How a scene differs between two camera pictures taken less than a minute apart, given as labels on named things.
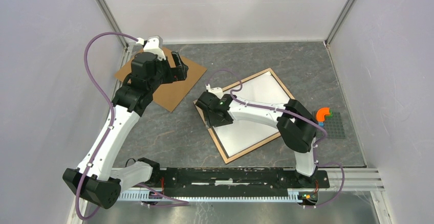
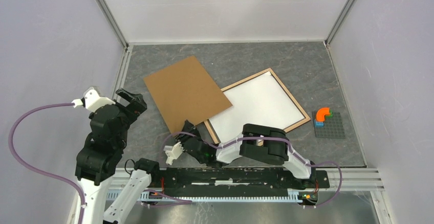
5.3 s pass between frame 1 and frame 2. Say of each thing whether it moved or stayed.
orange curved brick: stayed
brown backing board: moved
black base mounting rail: stayed
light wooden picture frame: stayed
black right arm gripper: moved
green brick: stayed
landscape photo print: stayed
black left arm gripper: moved
